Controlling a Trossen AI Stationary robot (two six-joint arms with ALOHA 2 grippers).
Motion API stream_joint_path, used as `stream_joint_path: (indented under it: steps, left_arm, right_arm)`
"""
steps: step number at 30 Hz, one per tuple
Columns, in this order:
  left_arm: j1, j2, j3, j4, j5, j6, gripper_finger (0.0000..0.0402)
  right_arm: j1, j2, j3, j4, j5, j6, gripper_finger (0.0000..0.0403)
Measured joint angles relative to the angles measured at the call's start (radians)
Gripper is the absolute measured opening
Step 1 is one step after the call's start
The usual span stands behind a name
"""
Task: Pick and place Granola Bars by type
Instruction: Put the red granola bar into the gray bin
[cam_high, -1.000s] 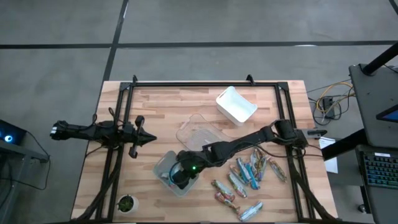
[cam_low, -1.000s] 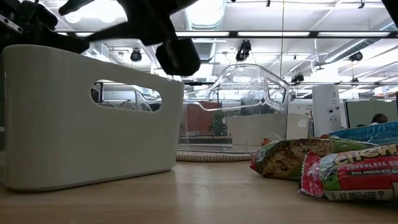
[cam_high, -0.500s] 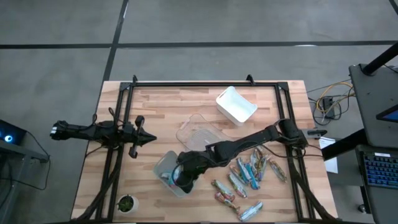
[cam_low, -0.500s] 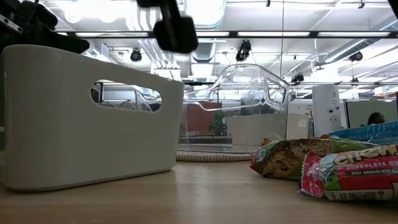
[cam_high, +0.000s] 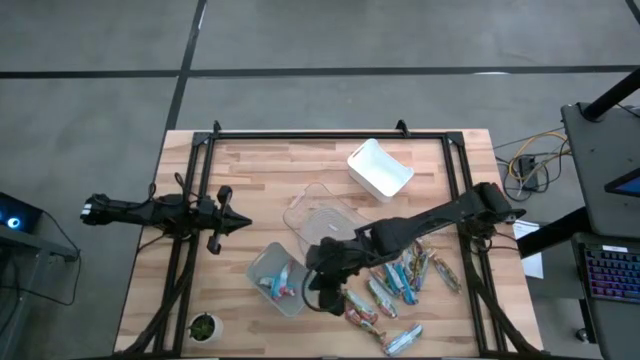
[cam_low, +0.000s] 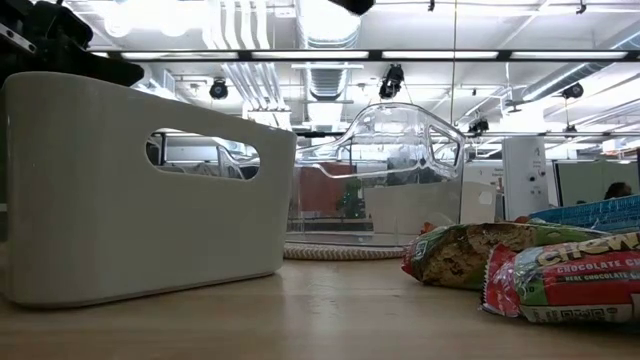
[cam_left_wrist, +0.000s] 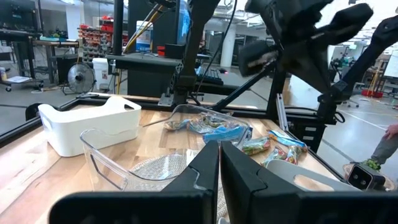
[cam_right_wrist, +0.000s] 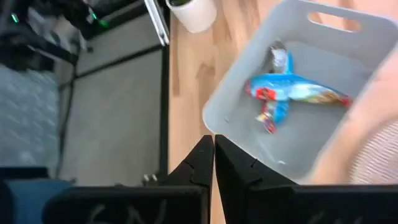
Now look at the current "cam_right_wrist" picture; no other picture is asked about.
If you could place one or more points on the black aluminium table frame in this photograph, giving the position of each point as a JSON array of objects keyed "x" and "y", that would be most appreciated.
[{"x": 163, "y": 109}]

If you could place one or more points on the grey textured floor mat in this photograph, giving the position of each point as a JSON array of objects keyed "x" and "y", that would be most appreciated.
[{"x": 28, "y": 118}]

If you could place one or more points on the grey plastic bin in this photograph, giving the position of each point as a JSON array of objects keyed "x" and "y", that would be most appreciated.
[{"x": 311, "y": 140}]

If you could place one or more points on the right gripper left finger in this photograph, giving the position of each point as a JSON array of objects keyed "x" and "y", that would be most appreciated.
[{"x": 192, "y": 174}]

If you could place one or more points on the blue seat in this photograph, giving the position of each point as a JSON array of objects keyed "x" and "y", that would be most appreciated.
[{"x": 31, "y": 199}]

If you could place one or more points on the black equipment with green lights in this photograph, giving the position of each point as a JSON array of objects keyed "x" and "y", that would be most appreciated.
[{"x": 46, "y": 28}]

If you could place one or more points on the white pot with plant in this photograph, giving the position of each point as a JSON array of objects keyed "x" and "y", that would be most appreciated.
[{"x": 192, "y": 15}]

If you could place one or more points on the blue red wrapper granola bar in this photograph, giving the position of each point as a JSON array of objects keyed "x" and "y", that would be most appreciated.
[
  {"x": 295, "y": 88},
  {"x": 278, "y": 59}
]

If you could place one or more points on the round woven mat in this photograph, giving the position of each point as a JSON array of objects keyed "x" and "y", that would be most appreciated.
[{"x": 379, "y": 155}]

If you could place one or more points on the silver aluminium rail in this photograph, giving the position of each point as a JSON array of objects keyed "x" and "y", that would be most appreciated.
[{"x": 157, "y": 21}]

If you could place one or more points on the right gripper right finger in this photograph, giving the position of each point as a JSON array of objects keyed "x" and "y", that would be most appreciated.
[{"x": 236, "y": 174}]

